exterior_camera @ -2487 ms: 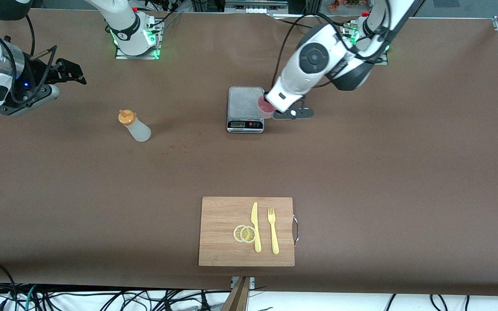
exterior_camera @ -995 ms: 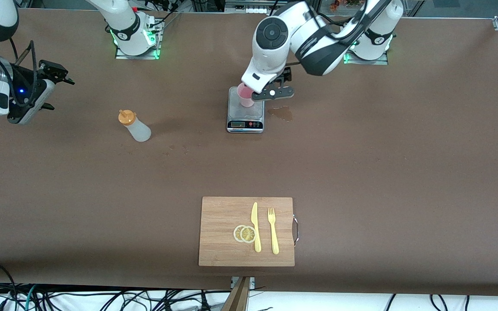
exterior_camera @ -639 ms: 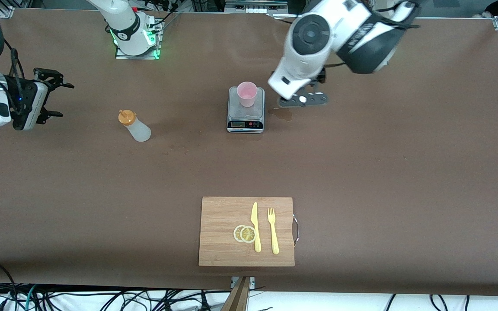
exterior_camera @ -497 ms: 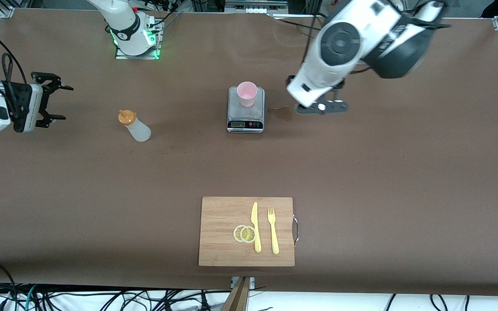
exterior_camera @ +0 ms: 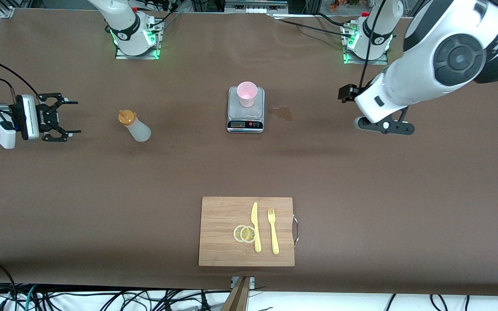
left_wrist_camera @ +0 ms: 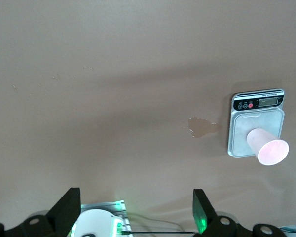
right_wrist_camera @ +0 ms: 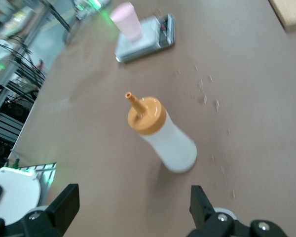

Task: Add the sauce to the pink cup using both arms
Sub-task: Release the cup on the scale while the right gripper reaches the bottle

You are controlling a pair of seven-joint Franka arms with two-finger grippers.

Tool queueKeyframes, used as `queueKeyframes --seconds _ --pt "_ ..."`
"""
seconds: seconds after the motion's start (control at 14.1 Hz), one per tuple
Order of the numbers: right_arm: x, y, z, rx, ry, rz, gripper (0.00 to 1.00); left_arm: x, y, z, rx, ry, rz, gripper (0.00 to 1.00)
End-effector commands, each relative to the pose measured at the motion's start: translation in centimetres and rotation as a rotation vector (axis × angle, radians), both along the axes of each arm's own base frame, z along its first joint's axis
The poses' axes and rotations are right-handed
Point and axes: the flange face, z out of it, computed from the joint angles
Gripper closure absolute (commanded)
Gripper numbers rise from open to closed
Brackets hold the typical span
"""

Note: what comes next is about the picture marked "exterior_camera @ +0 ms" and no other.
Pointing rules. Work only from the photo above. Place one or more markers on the silver digital kitchen scale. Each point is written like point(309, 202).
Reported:
point(236, 113)

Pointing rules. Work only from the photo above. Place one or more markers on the white power strip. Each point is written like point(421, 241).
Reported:
point(253, 9)

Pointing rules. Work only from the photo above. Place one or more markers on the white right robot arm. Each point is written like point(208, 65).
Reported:
point(123, 21)

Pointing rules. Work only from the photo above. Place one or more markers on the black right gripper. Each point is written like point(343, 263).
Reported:
point(43, 117)

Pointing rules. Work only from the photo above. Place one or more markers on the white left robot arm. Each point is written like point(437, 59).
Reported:
point(426, 65)

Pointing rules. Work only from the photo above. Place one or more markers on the yellow plastic fork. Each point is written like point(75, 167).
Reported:
point(275, 242)

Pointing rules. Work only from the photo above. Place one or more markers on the lemon slice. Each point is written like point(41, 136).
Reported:
point(247, 234)
point(236, 233)

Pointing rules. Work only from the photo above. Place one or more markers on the pink plastic cup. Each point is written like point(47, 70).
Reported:
point(247, 100)

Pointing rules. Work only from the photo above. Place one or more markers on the translucent orange-capped sauce bottle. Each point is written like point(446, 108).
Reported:
point(138, 131)

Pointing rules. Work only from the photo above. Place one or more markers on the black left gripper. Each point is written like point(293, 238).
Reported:
point(346, 93)

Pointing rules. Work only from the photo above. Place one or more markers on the wooden post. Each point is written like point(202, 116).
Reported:
point(238, 298)

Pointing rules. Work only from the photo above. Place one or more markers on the yellow plastic knife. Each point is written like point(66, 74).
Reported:
point(254, 216)

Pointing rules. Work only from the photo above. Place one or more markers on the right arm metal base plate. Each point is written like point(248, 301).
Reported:
point(121, 55)

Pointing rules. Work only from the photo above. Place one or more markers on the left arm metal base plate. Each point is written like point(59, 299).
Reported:
point(378, 61)

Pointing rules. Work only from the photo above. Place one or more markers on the small metal bracket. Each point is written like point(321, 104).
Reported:
point(234, 283)

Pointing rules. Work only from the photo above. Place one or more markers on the bamboo cutting board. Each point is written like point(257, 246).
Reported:
point(218, 216)

